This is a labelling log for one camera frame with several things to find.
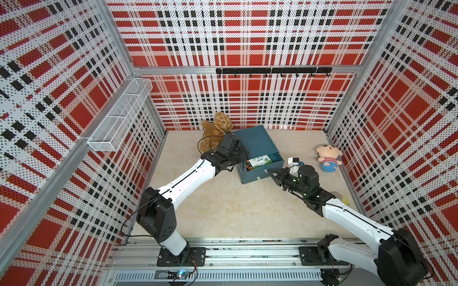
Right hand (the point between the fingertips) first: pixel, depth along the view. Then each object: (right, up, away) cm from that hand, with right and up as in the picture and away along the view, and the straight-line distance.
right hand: (268, 170), depth 78 cm
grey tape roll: (+36, -14, +8) cm, 39 cm away
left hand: (-9, +7, +5) cm, 12 cm away
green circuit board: (-36, -40, -8) cm, 55 cm away
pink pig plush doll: (+39, +6, +24) cm, 46 cm away
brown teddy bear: (-29, +20, +31) cm, 47 cm away
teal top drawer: (-8, -2, 0) cm, 8 cm away
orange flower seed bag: (-8, +1, +7) cm, 11 cm away
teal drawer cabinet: (-3, +12, +7) cm, 14 cm away
